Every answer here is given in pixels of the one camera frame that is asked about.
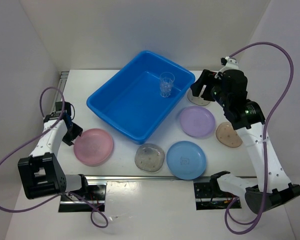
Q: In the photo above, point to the blue round plate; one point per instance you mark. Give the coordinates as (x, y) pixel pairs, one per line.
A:
(186, 160)

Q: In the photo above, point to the grey translucent speckled dish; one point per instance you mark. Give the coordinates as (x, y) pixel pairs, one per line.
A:
(149, 157)

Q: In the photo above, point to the aluminium rail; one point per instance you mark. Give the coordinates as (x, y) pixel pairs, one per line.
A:
(63, 80)
(130, 178)

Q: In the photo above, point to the purple round plate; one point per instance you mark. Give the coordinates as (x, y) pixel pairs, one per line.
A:
(197, 121)

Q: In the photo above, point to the pink round plate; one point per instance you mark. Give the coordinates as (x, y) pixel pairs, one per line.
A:
(93, 147)

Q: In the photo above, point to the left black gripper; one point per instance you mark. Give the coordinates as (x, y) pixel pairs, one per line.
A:
(77, 130)

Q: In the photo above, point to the aluminium rail front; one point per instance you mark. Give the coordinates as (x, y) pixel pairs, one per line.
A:
(130, 178)

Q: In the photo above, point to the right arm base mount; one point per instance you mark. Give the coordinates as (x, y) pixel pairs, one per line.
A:
(205, 199)

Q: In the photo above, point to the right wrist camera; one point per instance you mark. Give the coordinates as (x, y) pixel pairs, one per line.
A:
(229, 63)

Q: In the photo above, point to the aluminium rail left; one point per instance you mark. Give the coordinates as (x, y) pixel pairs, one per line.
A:
(63, 80)

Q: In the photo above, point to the clear plastic cup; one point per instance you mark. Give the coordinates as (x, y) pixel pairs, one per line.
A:
(165, 89)
(167, 77)

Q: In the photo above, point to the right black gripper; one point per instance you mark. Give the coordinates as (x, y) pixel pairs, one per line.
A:
(205, 77)

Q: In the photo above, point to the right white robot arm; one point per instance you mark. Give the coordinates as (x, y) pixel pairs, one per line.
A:
(274, 188)

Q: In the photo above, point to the pink translucent dish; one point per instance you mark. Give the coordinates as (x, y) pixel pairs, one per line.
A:
(227, 136)

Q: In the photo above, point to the clear translucent dish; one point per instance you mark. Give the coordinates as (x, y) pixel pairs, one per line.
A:
(197, 100)

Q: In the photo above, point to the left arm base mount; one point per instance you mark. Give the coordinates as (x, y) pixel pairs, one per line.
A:
(95, 195)

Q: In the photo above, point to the blue plastic bin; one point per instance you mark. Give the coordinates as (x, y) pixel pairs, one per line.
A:
(131, 100)

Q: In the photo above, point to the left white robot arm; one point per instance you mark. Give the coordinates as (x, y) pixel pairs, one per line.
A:
(41, 174)

